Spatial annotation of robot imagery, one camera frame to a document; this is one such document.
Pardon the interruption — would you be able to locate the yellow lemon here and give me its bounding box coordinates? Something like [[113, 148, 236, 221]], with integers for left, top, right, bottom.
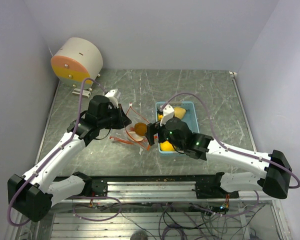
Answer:
[[173, 106, 186, 120]]

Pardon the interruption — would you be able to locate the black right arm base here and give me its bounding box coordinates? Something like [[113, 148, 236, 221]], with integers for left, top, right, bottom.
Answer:
[[192, 172, 239, 199]]

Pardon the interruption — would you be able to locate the brown round fruit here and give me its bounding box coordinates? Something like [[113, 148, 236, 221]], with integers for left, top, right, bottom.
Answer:
[[134, 122, 147, 137]]

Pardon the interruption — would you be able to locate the tan mushroom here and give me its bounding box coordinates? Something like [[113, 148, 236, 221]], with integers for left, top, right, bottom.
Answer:
[[127, 131, 144, 143]]

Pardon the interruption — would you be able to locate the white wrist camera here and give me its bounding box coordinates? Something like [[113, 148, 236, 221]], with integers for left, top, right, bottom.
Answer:
[[105, 88, 121, 108], [160, 104, 175, 126]]

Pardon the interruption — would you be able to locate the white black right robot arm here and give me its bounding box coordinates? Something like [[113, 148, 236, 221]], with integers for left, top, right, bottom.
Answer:
[[145, 117, 292, 199]]

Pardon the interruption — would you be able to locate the purple floor cable loop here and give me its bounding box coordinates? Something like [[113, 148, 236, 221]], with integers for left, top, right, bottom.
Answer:
[[72, 196, 125, 222]]

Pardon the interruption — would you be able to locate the white corner clip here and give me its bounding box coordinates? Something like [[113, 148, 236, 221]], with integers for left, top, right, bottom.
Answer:
[[229, 71, 237, 78]]

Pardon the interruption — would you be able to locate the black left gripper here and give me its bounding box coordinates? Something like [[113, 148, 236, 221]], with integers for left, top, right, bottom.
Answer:
[[98, 103, 132, 130]]

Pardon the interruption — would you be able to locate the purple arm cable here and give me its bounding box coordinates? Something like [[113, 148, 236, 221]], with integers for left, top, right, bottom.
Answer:
[[6, 78, 107, 227], [159, 92, 300, 189]]

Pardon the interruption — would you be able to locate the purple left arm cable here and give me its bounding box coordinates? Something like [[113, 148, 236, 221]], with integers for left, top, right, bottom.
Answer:
[[6, 78, 107, 227]]

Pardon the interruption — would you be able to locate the aluminium rail frame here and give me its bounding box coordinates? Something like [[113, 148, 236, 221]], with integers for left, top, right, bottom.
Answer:
[[17, 181, 281, 240]]

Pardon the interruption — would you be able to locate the clear orange zip top bag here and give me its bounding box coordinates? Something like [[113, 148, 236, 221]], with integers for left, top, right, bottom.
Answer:
[[109, 103, 151, 151]]

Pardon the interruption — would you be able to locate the small white metal bracket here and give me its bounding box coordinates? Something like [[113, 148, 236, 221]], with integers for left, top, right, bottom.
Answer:
[[72, 88, 91, 99]]

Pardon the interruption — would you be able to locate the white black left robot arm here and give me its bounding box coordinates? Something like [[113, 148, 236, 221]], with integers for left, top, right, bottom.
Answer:
[[7, 89, 131, 225]]

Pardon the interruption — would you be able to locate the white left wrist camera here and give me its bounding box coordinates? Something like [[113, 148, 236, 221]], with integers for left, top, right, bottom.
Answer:
[[105, 88, 121, 108]]

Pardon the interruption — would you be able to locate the cream cylindrical drawer box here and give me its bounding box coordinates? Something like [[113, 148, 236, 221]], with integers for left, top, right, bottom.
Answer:
[[50, 37, 104, 89]]

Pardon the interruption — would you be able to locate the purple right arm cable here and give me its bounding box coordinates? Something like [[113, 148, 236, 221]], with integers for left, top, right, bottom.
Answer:
[[159, 92, 300, 189]]

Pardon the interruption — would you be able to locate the yellow bell pepper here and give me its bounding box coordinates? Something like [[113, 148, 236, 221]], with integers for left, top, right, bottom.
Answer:
[[157, 114, 163, 121]]

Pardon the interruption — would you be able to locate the light blue plastic basket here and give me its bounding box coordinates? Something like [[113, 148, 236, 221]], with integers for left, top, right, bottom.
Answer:
[[157, 101, 200, 157]]

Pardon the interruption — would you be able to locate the orange fruit left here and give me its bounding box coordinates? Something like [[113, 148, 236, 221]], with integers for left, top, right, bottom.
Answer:
[[159, 141, 175, 152]]

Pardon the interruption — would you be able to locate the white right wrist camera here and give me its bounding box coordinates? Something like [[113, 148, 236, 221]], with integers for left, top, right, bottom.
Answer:
[[160, 104, 175, 126]]

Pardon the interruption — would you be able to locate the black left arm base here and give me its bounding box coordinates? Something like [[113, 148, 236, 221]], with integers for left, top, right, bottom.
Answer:
[[73, 171, 108, 197]]

